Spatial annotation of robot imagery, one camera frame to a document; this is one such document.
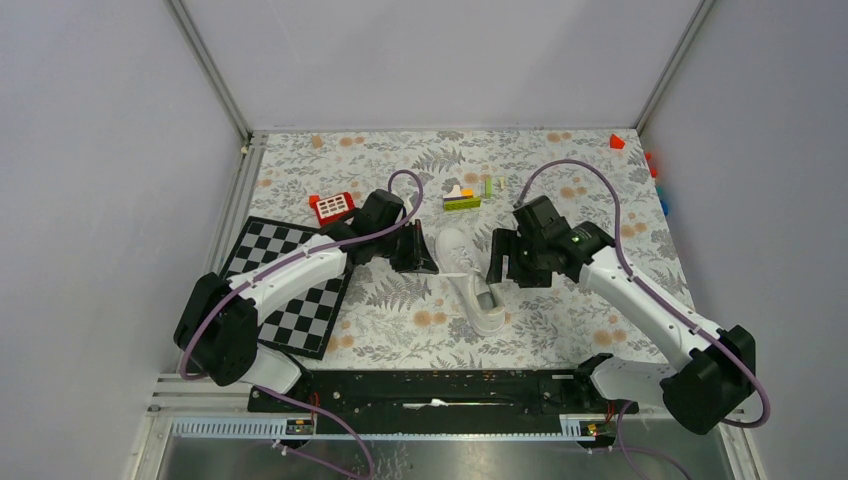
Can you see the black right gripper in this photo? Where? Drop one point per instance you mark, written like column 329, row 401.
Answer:
column 506, row 242

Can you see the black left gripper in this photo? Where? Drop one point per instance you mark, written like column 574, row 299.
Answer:
column 418, row 258

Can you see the white sneaker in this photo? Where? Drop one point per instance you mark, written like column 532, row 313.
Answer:
column 459, row 260

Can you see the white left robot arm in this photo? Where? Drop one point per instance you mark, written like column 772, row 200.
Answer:
column 220, row 326

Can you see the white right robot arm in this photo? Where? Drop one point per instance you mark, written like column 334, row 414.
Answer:
column 709, row 371

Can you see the green toy brick stack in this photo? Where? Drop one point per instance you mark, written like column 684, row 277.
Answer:
column 460, row 198

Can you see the floral patterned table mat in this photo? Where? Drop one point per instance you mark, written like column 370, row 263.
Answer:
column 466, row 184

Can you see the red white grid toy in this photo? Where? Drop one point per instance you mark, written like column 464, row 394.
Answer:
column 331, row 208

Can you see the black white chessboard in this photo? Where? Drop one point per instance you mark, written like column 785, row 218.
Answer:
column 296, row 311

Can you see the red triangular block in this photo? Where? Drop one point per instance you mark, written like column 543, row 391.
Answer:
column 616, row 142

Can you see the blue toy piece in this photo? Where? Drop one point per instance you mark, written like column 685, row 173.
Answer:
column 663, row 201

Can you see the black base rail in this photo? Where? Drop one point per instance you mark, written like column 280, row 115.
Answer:
column 456, row 394

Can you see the grey slotted cable duct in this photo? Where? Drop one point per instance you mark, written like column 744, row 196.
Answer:
column 428, row 428

